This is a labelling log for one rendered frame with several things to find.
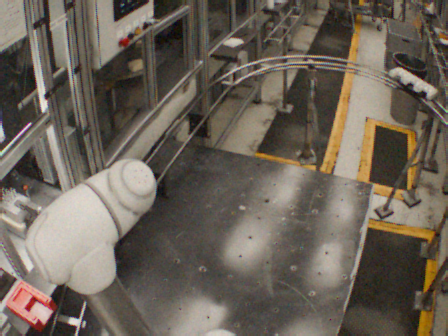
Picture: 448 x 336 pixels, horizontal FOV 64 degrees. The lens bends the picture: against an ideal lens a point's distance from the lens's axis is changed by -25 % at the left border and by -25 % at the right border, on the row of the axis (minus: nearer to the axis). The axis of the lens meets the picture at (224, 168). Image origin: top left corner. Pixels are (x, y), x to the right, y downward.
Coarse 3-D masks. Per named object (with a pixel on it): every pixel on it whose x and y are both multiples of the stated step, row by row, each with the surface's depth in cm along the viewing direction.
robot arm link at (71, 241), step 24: (72, 192) 75; (48, 216) 70; (72, 216) 71; (96, 216) 73; (48, 240) 67; (72, 240) 69; (96, 240) 73; (48, 264) 67; (72, 264) 69; (96, 264) 73; (72, 288) 75; (96, 288) 75; (120, 288) 81; (96, 312) 80; (120, 312) 81
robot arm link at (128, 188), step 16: (128, 160) 79; (96, 176) 79; (112, 176) 77; (128, 176) 76; (144, 176) 78; (96, 192) 76; (112, 192) 77; (128, 192) 76; (144, 192) 77; (112, 208) 76; (128, 208) 78; (144, 208) 80; (128, 224) 79
